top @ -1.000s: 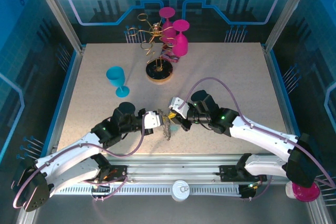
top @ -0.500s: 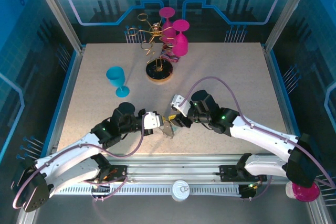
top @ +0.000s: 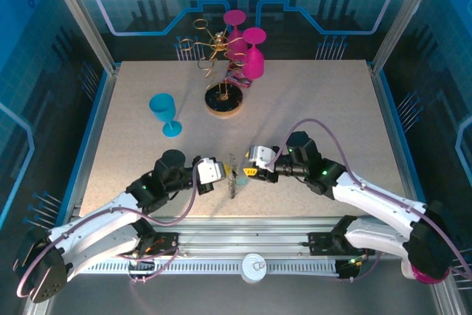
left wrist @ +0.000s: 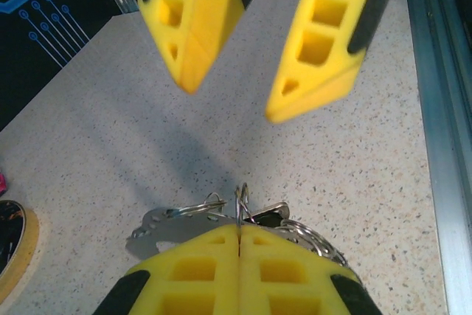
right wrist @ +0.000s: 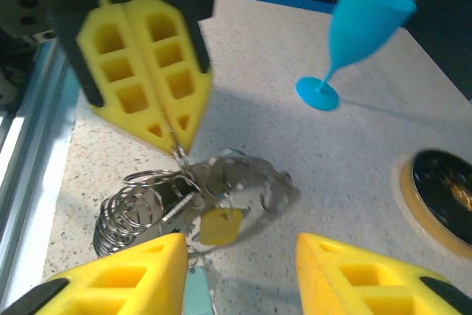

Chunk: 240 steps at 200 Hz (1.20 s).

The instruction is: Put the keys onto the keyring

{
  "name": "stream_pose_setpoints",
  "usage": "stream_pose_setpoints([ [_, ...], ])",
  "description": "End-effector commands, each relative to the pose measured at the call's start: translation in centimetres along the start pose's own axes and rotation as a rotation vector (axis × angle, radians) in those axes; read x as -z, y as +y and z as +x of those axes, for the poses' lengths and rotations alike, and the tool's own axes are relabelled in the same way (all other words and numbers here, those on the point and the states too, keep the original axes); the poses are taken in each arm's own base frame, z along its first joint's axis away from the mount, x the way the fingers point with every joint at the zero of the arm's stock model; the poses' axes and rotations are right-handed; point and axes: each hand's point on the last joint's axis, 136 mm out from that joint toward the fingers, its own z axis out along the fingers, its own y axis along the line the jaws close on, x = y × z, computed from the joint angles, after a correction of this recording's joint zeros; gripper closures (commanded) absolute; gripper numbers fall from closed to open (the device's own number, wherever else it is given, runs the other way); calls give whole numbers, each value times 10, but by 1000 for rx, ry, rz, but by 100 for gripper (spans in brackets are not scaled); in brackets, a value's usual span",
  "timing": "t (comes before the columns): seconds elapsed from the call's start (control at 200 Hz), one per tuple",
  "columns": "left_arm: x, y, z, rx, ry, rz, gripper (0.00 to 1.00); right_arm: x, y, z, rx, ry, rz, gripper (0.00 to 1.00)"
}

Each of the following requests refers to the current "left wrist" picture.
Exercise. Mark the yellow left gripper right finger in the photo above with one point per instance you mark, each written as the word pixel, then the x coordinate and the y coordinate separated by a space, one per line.
pixel 287 285

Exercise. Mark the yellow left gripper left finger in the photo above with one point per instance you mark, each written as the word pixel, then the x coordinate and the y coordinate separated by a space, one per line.
pixel 191 285

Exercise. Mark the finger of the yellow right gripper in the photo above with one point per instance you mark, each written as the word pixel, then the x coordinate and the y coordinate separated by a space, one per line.
pixel 199 16
pixel 332 34

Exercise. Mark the pink patterned fabric item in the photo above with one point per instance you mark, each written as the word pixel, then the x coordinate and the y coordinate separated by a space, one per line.
pixel 2 184

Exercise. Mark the aluminium frame rail long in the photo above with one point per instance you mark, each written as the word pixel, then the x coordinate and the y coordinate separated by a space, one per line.
pixel 442 108

